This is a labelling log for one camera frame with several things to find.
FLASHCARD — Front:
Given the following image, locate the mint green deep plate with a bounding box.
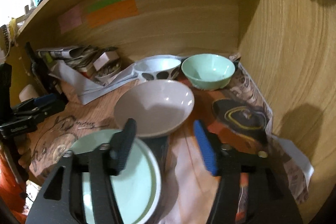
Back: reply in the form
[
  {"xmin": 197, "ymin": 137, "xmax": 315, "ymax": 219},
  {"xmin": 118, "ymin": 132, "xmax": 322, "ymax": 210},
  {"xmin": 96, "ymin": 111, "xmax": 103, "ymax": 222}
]
[{"xmin": 69, "ymin": 129, "xmax": 162, "ymax": 224}]

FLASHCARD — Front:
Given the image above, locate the white bowl with black spots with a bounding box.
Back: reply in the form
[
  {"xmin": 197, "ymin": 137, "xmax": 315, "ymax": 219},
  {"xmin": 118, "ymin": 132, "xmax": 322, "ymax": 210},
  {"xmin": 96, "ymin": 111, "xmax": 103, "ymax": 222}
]
[{"xmin": 134, "ymin": 58, "xmax": 181, "ymax": 82}]

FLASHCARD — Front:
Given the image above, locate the pale pink bowl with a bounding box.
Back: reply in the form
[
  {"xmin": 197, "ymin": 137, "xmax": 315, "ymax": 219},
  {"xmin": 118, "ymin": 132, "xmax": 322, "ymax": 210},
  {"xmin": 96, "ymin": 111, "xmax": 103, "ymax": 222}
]
[{"xmin": 114, "ymin": 80, "xmax": 195, "ymax": 138}]

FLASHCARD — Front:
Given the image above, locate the pale pink mug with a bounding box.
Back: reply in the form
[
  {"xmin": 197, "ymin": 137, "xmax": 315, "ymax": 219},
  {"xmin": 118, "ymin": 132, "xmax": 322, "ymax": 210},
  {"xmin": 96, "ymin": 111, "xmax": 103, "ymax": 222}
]
[{"xmin": 19, "ymin": 84, "xmax": 40, "ymax": 102}]

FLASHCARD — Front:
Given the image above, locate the white paper sheet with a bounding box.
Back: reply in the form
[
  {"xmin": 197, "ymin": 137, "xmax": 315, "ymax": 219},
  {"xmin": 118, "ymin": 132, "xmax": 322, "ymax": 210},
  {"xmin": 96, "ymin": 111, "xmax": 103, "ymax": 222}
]
[{"xmin": 56, "ymin": 60, "xmax": 137, "ymax": 105}]

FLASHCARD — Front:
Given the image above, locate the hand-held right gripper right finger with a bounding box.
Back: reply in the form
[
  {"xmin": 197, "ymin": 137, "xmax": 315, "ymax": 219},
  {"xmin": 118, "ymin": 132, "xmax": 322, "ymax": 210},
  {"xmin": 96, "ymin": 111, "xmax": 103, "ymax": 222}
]
[{"xmin": 193, "ymin": 120, "xmax": 303, "ymax": 224}]

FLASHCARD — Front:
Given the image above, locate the pink sticky note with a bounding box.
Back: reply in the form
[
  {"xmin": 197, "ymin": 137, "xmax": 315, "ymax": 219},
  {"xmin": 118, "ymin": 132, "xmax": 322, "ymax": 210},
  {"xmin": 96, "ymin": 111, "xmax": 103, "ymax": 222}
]
[{"xmin": 58, "ymin": 6, "xmax": 82, "ymax": 35}]

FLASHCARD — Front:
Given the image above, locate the printed newspaper mat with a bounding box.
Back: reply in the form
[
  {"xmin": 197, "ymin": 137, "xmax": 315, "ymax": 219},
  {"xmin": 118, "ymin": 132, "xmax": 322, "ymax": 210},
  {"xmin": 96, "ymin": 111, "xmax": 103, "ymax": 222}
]
[{"xmin": 26, "ymin": 53, "xmax": 314, "ymax": 224}]

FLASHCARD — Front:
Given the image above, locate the green sticky note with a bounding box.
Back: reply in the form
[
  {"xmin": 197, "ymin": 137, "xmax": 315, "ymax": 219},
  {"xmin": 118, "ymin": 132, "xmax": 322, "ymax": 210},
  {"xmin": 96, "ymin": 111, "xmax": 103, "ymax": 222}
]
[{"xmin": 87, "ymin": 0, "xmax": 122, "ymax": 14}]

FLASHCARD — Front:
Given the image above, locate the small mint green bowl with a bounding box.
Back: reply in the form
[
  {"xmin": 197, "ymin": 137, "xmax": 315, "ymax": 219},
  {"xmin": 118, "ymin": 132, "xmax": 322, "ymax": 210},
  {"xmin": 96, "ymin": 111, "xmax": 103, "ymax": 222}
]
[{"xmin": 181, "ymin": 54, "xmax": 236, "ymax": 90}]

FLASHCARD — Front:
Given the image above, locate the white card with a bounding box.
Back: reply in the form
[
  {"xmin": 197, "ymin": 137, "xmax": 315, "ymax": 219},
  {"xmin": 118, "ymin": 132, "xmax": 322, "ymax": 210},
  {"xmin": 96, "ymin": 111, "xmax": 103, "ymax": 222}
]
[{"xmin": 93, "ymin": 52, "xmax": 118, "ymax": 69}]

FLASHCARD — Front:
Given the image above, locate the person's orange clothing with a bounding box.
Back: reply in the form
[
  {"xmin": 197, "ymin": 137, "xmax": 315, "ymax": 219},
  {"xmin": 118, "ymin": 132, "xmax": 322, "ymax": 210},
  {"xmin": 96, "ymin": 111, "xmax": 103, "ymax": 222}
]
[{"xmin": 0, "ymin": 140, "xmax": 34, "ymax": 216}]

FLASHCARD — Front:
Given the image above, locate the stack of newspapers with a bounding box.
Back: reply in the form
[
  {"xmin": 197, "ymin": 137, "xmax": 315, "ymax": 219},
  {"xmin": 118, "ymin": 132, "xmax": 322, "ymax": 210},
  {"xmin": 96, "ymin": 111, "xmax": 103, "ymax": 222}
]
[{"xmin": 37, "ymin": 46, "xmax": 118, "ymax": 75}]

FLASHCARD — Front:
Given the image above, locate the small bowl of trinkets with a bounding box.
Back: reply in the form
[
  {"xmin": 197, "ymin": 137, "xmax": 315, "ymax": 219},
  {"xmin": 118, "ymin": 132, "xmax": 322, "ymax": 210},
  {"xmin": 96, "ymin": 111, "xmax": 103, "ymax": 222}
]
[{"xmin": 94, "ymin": 63, "xmax": 122, "ymax": 83}]

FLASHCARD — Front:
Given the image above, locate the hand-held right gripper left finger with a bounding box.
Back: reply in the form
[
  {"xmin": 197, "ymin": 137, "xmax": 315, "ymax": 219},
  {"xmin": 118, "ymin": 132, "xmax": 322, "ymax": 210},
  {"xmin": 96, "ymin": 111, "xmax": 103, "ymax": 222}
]
[{"xmin": 25, "ymin": 118, "xmax": 138, "ymax": 224}]

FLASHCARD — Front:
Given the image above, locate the orange sticky note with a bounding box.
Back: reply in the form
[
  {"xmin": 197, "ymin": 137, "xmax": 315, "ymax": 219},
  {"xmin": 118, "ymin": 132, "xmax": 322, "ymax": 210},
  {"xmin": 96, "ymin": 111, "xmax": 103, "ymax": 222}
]
[{"xmin": 86, "ymin": 0, "xmax": 139, "ymax": 28}]

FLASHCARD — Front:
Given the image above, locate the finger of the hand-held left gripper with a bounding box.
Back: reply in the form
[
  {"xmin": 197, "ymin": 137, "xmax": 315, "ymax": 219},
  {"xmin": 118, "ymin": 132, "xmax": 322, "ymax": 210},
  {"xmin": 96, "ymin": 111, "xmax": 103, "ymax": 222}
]
[
  {"xmin": 16, "ymin": 94, "xmax": 57, "ymax": 112},
  {"xmin": 24, "ymin": 101, "xmax": 66, "ymax": 122}
]

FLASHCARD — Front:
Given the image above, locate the dark wine bottle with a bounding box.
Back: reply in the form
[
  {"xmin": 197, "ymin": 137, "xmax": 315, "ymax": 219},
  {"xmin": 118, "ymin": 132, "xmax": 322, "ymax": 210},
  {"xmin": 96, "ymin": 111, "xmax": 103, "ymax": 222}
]
[{"xmin": 25, "ymin": 42, "xmax": 69, "ymax": 102}]

